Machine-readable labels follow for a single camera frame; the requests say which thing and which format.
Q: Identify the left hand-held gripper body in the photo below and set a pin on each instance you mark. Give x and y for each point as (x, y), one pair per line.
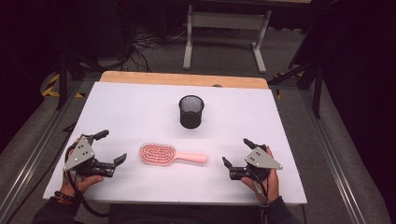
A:
(79, 155)

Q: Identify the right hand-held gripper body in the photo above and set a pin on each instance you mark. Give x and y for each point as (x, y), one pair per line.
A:
(261, 160)

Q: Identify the pink hairbrush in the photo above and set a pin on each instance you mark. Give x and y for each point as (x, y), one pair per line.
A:
(162, 154)

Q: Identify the black mesh cup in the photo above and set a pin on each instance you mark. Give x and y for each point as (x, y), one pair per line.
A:
(190, 119)

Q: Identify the person's right hand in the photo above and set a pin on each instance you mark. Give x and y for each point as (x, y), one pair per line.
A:
(273, 186)

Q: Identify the person's left hand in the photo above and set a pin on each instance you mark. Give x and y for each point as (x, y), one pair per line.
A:
(84, 185)

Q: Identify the person's dark torso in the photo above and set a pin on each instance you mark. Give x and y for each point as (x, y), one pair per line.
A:
(186, 214)

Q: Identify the yellow black hazard tape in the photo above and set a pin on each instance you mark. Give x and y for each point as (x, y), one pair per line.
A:
(51, 88)

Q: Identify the black metal stand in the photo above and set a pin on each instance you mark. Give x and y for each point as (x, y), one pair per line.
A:
(316, 84)
(63, 77)

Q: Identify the aluminium floor rail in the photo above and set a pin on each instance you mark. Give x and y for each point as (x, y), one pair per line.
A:
(34, 155)
(333, 155)

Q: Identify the grey metal table frame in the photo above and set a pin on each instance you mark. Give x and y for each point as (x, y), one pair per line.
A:
(229, 20)

